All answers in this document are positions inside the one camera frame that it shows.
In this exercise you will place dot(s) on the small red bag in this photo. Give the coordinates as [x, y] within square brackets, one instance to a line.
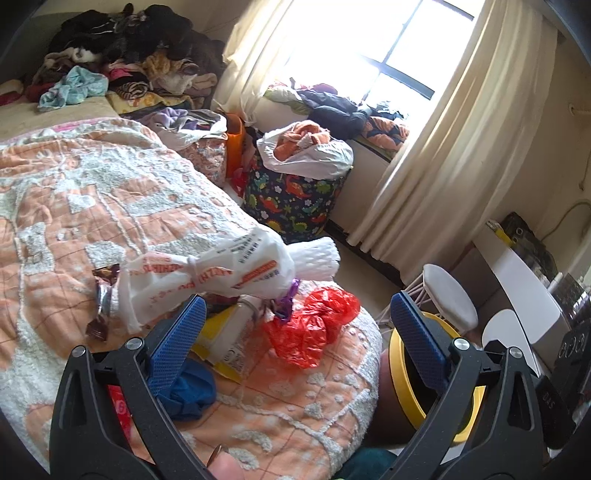
[238, 181]

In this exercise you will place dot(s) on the white foam net sleeve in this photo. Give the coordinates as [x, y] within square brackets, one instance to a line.
[314, 258]

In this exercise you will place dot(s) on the orange bag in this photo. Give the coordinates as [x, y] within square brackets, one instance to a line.
[234, 143]

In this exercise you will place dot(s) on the red plastic bag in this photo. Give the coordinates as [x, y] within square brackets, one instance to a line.
[304, 332]

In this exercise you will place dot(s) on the dinosaur print laundry basket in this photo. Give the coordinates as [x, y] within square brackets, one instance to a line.
[286, 203]

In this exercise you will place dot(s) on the white plastic bottle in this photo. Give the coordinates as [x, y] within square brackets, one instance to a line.
[235, 332]

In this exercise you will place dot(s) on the person's left hand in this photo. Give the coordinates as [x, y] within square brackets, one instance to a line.
[228, 468]

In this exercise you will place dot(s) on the teal cloth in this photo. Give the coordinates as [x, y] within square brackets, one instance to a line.
[74, 87]

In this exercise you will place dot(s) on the red packet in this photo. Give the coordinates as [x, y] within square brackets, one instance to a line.
[121, 410]

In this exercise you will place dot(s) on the dark teal clothing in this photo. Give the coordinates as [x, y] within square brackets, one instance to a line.
[364, 464]

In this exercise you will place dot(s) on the blue cloth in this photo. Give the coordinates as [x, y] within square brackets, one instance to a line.
[194, 392]

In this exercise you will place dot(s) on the brown candy wrapper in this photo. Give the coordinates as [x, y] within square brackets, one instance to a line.
[104, 295]

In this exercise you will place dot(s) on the orange and white blanket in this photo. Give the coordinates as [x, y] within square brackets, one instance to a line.
[69, 207]

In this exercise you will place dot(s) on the white printed plastic bag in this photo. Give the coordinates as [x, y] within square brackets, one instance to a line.
[207, 272]

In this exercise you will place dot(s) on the yellow-rimmed trash bin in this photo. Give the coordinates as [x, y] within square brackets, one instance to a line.
[396, 369]

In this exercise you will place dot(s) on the yellow and white bottle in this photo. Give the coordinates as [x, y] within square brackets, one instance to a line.
[212, 330]

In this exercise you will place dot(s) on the pile of clothes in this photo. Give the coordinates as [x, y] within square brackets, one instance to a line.
[138, 37]

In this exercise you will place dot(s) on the floral fabric bag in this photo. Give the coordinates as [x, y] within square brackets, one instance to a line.
[207, 157]

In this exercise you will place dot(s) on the white rounded furniture panel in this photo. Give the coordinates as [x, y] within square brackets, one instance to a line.
[508, 325]

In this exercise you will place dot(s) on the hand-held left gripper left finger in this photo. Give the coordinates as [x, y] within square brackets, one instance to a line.
[178, 346]

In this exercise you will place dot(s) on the white and purple clothing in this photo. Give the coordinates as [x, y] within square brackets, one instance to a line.
[184, 122]

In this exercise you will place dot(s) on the cream curtain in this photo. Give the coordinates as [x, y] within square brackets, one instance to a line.
[461, 138]
[258, 55]

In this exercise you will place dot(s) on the clothes heap on windowsill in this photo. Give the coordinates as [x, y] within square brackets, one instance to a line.
[332, 108]

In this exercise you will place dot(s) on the white desk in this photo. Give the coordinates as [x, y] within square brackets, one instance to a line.
[517, 272]

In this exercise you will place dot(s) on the white cloth on bag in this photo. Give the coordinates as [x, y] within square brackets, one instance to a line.
[323, 157]

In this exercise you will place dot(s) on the window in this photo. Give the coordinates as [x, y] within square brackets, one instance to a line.
[392, 41]

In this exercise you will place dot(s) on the purple wrapper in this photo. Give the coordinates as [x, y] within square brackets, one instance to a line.
[284, 307]

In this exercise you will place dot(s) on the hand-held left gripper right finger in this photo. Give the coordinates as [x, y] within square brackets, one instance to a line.
[415, 337]

